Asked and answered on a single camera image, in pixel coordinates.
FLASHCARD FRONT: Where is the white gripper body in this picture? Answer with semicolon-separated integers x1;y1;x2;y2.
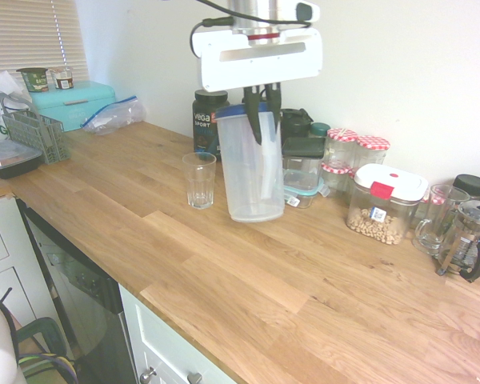
190;27;324;94

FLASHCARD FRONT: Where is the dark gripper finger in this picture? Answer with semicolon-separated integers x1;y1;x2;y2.
265;82;283;130
242;85;265;146

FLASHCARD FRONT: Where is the clear pitcher with blue lid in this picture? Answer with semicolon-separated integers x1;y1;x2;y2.
215;102;286;224

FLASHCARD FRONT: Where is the black shaker bottle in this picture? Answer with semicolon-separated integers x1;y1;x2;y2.
280;108;314;139

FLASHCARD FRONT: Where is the black Vega protein tub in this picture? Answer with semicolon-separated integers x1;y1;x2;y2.
191;90;231;162

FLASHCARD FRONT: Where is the green lidded glass jar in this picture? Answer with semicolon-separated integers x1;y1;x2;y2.
309;122;331;139

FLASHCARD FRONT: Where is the square container with black lid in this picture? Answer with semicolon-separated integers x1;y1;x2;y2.
281;136;327;178

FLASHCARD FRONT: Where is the red checked lid jar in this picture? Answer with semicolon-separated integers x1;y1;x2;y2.
417;186;446;230
320;161;351;198
325;127;359;167
355;134;392;170
346;166;362;206

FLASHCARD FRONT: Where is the glass container with teal lid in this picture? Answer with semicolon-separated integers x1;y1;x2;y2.
282;168;330;210

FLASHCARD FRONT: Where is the clear zip bag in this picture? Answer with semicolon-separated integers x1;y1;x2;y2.
79;94;148;137

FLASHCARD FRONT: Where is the cereal container with white lid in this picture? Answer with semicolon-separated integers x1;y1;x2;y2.
346;163;430;246

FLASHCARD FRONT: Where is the teal bread box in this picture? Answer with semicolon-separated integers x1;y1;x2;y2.
26;79;117;134

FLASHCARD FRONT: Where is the blind tilt wand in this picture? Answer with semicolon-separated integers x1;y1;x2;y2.
50;0;68;67

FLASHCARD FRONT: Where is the clear glass mug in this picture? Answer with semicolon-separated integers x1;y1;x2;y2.
413;184;471;258

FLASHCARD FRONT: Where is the grey cutlery basket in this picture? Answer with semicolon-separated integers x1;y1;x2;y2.
0;92;73;166

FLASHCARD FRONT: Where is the black lidded glass jar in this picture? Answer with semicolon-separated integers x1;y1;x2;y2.
452;173;480;202

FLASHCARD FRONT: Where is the green yogurt cup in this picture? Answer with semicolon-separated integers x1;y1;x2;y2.
16;66;50;94

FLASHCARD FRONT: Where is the glass French press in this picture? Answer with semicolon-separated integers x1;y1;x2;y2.
436;194;480;284

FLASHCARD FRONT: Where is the white window blind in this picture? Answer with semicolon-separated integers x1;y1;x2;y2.
0;0;90;87

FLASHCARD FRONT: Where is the black takeaway food container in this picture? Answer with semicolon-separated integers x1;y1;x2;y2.
0;141;44;180

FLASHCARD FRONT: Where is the black dishwasher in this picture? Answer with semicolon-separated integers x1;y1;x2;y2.
17;197;139;384

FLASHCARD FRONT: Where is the white drawer cabinet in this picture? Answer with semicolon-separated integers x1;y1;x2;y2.
118;284;235;384

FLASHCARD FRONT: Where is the white plastic bag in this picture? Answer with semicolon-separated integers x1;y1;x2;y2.
0;70;34;146

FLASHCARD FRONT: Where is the white panelled cabinet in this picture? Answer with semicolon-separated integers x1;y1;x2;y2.
0;195;71;354

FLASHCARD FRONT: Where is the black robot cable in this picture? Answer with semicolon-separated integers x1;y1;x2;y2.
189;0;312;56

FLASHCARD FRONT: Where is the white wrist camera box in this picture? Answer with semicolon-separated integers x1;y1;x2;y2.
294;2;322;23

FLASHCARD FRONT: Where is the silver drawer handle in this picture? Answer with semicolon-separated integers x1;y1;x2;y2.
138;366;203;384

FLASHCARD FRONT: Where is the dark green chair frame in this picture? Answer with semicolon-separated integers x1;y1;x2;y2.
14;316;71;362

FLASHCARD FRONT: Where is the coloured cable bundle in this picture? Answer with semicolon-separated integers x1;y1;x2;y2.
15;350;79;384

